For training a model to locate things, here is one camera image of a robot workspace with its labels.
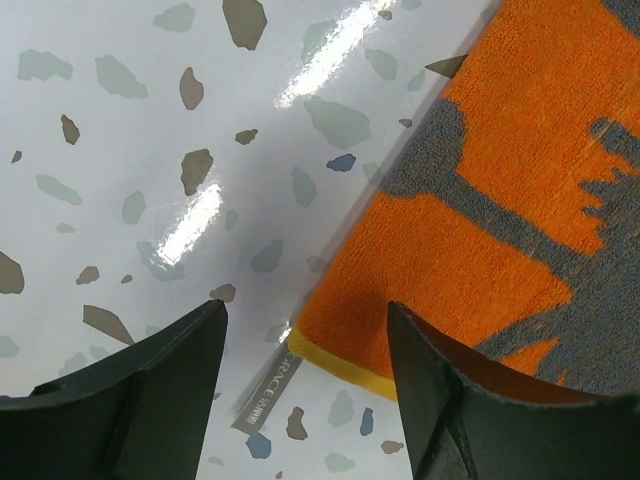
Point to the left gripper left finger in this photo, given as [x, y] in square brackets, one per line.
[141, 413]

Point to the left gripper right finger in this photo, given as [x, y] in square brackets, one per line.
[465, 416]

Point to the orange grey cat towel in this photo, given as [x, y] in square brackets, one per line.
[510, 221]

